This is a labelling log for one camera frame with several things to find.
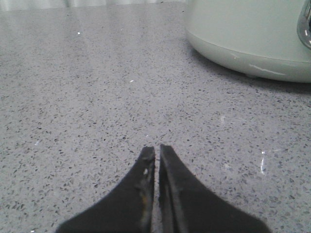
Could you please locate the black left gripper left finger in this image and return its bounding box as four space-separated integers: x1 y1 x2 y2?
56 147 155 233

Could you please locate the white curtain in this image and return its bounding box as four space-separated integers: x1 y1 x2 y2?
0 0 190 12

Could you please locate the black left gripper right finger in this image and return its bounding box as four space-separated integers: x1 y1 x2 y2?
159 145 270 233

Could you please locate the pale green electric pot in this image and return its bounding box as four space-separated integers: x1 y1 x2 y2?
185 0 311 83

